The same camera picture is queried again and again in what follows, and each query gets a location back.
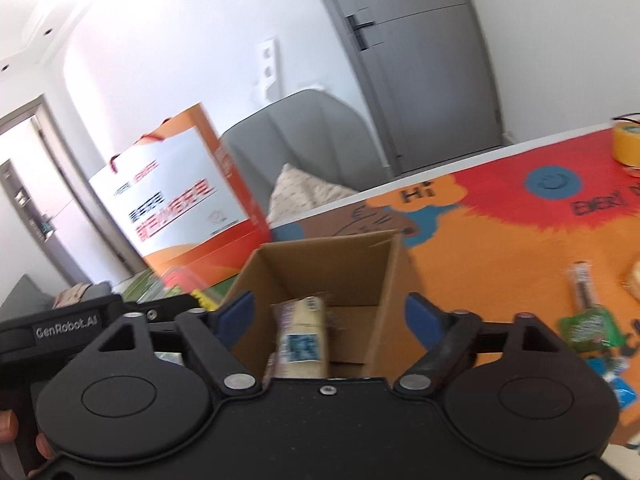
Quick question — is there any blue snack packet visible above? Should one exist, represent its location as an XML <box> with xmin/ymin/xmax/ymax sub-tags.
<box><xmin>586</xmin><ymin>356</ymin><xmax>638</xmax><ymax>410</ymax></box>

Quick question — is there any green snack packet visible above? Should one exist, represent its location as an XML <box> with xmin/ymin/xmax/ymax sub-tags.
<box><xmin>556</xmin><ymin>306</ymin><xmax>625</xmax><ymax>352</ymax></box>

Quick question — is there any long white bread packet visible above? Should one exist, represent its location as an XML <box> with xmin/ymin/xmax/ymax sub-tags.
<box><xmin>264</xmin><ymin>295</ymin><xmax>333</xmax><ymax>382</ymax></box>

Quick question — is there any left hand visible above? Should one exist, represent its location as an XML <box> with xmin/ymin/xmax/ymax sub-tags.
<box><xmin>0</xmin><ymin>408</ymin><xmax>51</xmax><ymax>480</ymax></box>

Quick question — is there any grey sofa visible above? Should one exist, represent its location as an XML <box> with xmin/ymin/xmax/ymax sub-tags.
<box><xmin>1</xmin><ymin>275</ymin><xmax>112</xmax><ymax>322</ymax></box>

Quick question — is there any clear plastic clamshell container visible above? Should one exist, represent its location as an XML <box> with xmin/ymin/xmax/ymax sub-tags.
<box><xmin>119</xmin><ymin>266</ymin><xmax>222</xmax><ymax>311</ymax></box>

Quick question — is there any colourful cartoon table mat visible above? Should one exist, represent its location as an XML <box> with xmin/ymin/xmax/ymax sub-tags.
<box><xmin>272</xmin><ymin>116</ymin><xmax>639</xmax><ymax>388</ymax></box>

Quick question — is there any brown cardboard box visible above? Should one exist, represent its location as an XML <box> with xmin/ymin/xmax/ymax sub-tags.
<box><xmin>228</xmin><ymin>231</ymin><xmax>424</xmax><ymax>382</ymax></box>

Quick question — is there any white orange paper bag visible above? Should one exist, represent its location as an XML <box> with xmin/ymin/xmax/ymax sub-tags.
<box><xmin>90</xmin><ymin>104</ymin><xmax>270</xmax><ymax>285</ymax></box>

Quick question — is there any dotted cushion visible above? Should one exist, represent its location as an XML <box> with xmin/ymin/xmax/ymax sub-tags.
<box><xmin>267</xmin><ymin>164</ymin><xmax>357</xmax><ymax>224</ymax></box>

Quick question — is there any yellow tape roll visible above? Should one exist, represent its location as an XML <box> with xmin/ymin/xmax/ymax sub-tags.
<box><xmin>612</xmin><ymin>120</ymin><xmax>640</xmax><ymax>168</ymax></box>

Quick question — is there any grey chair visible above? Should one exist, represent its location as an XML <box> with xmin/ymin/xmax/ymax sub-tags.
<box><xmin>220</xmin><ymin>89</ymin><xmax>390</xmax><ymax>208</ymax></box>

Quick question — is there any grey door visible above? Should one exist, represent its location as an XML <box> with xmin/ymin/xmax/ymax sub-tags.
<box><xmin>323</xmin><ymin>0</ymin><xmax>503</xmax><ymax>174</ymax></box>

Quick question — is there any black door handle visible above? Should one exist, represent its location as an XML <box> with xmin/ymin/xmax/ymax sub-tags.
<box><xmin>345</xmin><ymin>14</ymin><xmax>375</xmax><ymax>51</ymax></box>

